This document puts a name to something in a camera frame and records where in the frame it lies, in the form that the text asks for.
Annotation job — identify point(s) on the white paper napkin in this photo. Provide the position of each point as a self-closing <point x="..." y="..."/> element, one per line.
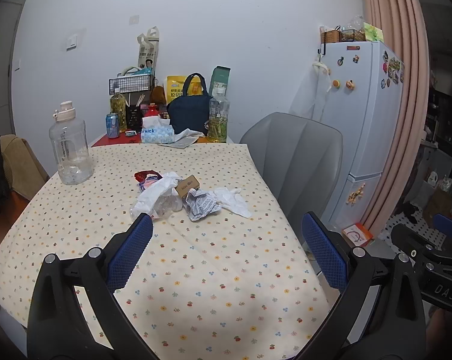
<point x="232" y="200"/>

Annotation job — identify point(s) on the blue soda can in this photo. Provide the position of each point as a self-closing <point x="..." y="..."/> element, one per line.
<point x="112" y="125"/>

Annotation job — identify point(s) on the small tea bottle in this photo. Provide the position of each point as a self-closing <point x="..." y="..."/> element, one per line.
<point x="118" y="106"/>

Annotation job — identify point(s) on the red snack wrapper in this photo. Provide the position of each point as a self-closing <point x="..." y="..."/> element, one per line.
<point x="146" y="179"/>

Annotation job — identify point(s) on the navy lunch bag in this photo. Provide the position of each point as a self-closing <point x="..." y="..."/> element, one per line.
<point x="190" y="111"/>

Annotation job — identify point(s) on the black wire basket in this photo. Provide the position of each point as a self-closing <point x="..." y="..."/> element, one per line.
<point x="131" y="84"/>

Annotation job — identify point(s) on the white tote bag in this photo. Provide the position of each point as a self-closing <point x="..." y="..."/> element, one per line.
<point x="148" y="49"/>

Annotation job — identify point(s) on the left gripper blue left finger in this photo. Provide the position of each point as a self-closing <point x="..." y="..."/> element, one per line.
<point x="124" y="250"/>

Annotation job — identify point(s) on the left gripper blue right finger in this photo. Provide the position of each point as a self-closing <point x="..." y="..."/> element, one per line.
<point x="329" y="249"/>

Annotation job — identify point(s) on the brown cardboard box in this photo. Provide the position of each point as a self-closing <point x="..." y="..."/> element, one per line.
<point x="440" y="202"/>

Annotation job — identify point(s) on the red pot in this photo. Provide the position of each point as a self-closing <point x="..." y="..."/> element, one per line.
<point x="152" y="110"/>

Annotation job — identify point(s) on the yellow snack bag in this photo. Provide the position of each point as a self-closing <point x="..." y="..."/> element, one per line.
<point x="174" y="85"/>

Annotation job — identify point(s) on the wicker baskets on fridge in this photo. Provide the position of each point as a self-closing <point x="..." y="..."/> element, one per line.
<point x="337" y="34"/>

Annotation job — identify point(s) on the blue tissue pack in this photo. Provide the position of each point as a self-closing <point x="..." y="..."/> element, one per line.
<point x="156" y="130"/>

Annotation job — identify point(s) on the printed paper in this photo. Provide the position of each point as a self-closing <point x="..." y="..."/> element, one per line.
<point x="199" y="204"/>

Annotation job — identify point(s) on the small clear plastic bottle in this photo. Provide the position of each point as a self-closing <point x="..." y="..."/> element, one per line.
<point x="166" y="205"/>

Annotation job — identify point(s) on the brown jacket on chair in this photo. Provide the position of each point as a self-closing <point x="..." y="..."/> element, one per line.
<point x="23" y="171"/>

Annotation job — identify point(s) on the brown paper tag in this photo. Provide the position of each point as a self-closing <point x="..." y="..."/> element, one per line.
<point x="184" y="186"/>

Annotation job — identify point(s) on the green tall box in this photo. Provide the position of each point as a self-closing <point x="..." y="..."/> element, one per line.
<point x="219" y="79"/>

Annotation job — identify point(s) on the white tissue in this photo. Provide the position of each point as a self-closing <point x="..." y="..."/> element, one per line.
<point x="145" y="202"/>

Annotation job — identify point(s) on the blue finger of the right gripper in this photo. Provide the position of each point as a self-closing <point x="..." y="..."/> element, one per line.
<point x="443" y="224"/>

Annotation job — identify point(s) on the large tea bottle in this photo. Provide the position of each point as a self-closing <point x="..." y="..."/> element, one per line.
<point x="218" y="117"/>

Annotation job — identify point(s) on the floral cream tablecloth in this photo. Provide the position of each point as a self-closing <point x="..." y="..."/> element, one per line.
<point x="224" y="287"/>

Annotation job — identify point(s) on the black pen holder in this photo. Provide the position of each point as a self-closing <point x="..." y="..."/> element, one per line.
<point x="134" y="118"/>

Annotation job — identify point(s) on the grey upholstered chair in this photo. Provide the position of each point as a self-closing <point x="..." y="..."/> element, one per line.
<point x="299" y="159"/>

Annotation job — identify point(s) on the orange white cardboard box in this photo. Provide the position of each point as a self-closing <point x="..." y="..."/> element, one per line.
<point x="357" y="234"/>

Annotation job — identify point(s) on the large clear water jug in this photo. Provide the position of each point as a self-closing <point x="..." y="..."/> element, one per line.
<point x="70" y="146"/>

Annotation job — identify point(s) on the white refrigerator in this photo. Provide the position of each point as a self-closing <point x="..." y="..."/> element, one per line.
<point x="363" y="105"/>

